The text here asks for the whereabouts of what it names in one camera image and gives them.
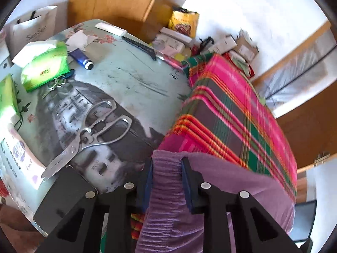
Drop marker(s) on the bunch of keys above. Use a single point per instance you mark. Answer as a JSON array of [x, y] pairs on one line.
[[56, 83]]

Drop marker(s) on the black mesh office chair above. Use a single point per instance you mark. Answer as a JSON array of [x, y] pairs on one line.
[[304, 221]]

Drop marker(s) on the yellow printed bag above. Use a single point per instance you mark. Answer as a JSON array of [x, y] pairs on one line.
[[184, 22]]

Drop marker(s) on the purple sweater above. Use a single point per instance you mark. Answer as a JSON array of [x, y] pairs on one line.
[[168, 189]]

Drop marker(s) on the pink green plaid blanket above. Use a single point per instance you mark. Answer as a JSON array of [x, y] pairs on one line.
[[226, 110]]

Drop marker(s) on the crumpled white tissue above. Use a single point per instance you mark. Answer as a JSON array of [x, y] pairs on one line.
[[77, 40]]

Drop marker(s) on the black smartphone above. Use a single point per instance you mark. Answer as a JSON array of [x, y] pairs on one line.
[[63, 197]]

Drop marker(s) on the wooden door frame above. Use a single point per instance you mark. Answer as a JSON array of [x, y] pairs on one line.
[[289, 52]]

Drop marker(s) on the red basket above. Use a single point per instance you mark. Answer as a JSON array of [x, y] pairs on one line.
[[241, 63]]

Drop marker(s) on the green tissue pack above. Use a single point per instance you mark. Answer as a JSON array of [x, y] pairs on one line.
[[8, 97], [44, 68]]

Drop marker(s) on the steel kitchen scissors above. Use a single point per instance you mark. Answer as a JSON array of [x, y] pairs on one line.
[[89, 137]]

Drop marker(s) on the translucent door curtain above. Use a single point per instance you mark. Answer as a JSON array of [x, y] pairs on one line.
[[297, 81]]

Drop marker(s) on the wooden door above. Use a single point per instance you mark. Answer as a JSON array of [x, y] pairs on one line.
[[310, 134]]

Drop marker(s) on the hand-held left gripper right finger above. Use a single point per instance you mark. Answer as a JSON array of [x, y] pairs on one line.
[[185, 181]]

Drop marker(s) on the white carton box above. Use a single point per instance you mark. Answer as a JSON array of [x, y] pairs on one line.
[[222, 44]]

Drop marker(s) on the blue lighter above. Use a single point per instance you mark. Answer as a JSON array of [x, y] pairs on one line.
[[80, 58]]

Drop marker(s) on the cardboard box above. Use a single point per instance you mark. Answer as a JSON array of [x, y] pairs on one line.
[[247, 47]]

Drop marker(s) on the stack of white boxes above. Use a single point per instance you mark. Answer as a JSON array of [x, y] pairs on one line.
[[171, 42]]

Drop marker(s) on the white tube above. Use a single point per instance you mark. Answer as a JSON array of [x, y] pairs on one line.
[[110, 29]]

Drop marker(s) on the black knife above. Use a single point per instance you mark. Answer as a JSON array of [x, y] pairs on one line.
[[139, 48]]

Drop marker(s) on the wooden wardrobe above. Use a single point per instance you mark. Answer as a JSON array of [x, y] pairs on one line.
[[115, 2]]

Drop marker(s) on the white tissue pack purple label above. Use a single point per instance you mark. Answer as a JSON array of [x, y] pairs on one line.
[[21, 155]]

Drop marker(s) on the white paper shopping bag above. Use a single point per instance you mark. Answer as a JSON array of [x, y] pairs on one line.
[[29, 31]]

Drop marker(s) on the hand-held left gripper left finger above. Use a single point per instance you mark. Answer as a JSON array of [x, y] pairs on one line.
[[148, 179]]

